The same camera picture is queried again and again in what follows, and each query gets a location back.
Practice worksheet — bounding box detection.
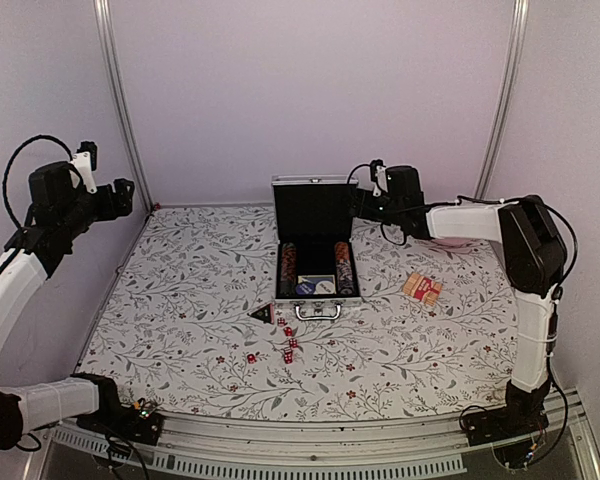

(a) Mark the white dealer chip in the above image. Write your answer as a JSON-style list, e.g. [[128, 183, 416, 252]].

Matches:
[[314, 280, 336, 295]]

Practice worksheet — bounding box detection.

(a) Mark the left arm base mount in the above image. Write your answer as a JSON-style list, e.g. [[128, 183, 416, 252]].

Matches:
[[76, 398, 164, 446]]

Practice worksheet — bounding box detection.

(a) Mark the right aluminium frame post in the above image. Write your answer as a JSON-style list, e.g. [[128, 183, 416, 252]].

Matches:
[[474, 0, 530, 200]]

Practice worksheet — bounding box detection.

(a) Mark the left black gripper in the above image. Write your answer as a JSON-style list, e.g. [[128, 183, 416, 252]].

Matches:
[[61, 176, 135, 238]]

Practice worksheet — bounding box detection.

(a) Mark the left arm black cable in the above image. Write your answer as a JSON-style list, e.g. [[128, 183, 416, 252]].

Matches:
[[1, 133, 76, 236]]

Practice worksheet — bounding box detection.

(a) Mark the left poker chip row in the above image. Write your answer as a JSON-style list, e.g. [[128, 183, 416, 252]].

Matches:
[[279, 243, 297, 296]]

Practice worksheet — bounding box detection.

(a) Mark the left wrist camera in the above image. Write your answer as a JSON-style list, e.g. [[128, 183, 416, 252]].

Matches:
[[70, 141, 97, 194]]

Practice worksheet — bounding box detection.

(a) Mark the red playing card deck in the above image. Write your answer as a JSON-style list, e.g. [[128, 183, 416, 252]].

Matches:
[[402, 273, 443, 307]]

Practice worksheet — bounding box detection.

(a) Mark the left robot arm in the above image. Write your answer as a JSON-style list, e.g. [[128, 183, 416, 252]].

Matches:
[[0, 159, 135, 450]]

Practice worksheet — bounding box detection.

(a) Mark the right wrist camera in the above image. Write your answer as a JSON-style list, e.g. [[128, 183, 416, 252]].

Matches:
[[369, 159, 388, 197]]

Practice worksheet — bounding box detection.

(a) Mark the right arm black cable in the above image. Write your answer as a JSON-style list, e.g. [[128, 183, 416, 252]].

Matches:
[[347, 162, 580, 466]]

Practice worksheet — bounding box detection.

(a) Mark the blue small blind chip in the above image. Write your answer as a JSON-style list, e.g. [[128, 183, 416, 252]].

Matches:
[[295, 282, 316, 296]]

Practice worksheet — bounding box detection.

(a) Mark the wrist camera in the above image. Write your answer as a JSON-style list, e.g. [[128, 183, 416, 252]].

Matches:
[[369, 159, 388, 197], [70, 141, 97, 194]]

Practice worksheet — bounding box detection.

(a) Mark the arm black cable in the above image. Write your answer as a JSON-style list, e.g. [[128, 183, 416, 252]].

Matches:
[[1, 133, 76, 236], [347, 162, 580, 466]]

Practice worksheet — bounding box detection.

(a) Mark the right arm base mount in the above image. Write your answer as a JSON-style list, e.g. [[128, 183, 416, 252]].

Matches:
[[459, 394, 549, 446]]

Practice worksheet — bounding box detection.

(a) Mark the blue playing card deck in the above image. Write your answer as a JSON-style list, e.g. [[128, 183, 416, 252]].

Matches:
[[298, 274, 335, 284]]

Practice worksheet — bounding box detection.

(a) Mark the aluminium frame post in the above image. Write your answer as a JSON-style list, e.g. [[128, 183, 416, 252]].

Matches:
[[474, 0, 530, 200], [93, 0, 154, 212]]

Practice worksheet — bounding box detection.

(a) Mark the left aluminium frame post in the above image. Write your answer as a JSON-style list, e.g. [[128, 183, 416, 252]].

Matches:
[[93, 0, 154, 212]]

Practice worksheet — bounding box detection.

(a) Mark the triangular all in button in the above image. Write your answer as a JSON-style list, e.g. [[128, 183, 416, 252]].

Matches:
[[248, 303, 274, 324]]

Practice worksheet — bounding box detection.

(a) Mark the poker chip row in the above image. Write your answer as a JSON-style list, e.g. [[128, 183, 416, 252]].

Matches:
[[279, 243, 297, 296], [334, 241, 357, 296]]

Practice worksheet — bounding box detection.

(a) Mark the aluminium poker case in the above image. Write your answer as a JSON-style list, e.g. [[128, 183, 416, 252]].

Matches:
[[271, 175, 361, 322]]

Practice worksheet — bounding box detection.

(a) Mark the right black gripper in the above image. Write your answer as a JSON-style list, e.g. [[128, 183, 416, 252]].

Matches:
[[341, 187, 404, 225]]

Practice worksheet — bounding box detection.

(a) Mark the front aluminium rail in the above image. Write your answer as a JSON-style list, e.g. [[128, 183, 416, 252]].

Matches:
[[24, 389, 600, 479]]

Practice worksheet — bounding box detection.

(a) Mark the right poker chip row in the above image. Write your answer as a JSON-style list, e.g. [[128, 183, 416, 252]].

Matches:
[[334, 241, 357, 296]]

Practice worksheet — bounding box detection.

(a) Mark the pink plate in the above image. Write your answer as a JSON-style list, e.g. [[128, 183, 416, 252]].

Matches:
[[433, 238, 472, 248]]

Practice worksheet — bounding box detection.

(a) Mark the floral table cloth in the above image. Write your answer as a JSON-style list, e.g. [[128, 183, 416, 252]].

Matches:
[[79, 205, 547, 422]]

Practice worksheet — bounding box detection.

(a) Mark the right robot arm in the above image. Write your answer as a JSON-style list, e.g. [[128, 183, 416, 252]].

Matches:
[[350, 160, 577, 436]]

